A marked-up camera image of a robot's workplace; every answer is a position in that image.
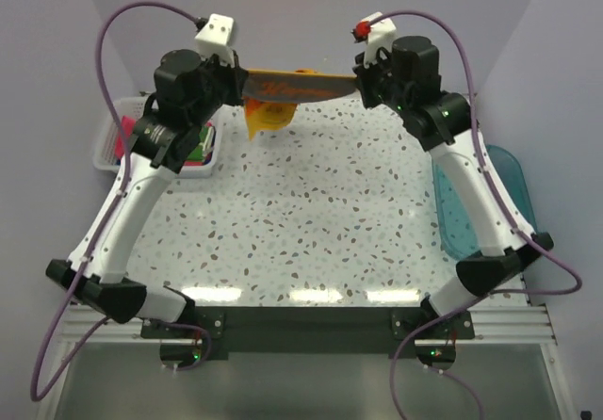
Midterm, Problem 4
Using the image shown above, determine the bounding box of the white plastic basket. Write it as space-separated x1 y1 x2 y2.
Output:
92 96 225 179

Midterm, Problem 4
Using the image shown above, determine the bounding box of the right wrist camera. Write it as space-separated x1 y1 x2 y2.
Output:
351 12 398 67

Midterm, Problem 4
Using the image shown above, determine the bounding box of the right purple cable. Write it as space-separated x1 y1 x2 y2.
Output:
371 9 584 420

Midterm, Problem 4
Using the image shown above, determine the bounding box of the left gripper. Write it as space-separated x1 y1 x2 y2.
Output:
188 47 246 128

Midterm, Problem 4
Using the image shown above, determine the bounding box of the yellow green patterned towel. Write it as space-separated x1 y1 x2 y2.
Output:
196 125 216 161

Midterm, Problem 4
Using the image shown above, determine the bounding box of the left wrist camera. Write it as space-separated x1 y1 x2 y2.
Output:
194 13 235 67

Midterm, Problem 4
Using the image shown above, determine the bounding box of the orange grey patterned towel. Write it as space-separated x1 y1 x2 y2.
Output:
243 69 356 140

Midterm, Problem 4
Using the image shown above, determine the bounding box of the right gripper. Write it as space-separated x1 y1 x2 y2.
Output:
354 43 413 115

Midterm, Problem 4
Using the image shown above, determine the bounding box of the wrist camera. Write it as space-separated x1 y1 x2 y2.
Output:
351 12 398 67
194 13 235 67

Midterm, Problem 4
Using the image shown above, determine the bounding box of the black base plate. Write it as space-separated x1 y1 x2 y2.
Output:
140 304 475 363

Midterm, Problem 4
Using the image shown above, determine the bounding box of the teal plastic tub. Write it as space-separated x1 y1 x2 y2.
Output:
432 145 537 261

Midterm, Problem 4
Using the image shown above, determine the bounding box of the aluminium rail frame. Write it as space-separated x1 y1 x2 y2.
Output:
34 305 579 419

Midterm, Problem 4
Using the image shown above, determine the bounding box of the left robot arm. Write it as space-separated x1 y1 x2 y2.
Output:
46 50 248 338

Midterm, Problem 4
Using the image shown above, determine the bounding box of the pink towel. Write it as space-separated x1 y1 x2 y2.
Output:
114 115 213 166

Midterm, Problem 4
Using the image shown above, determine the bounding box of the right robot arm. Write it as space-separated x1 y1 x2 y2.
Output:
353 35 553 338

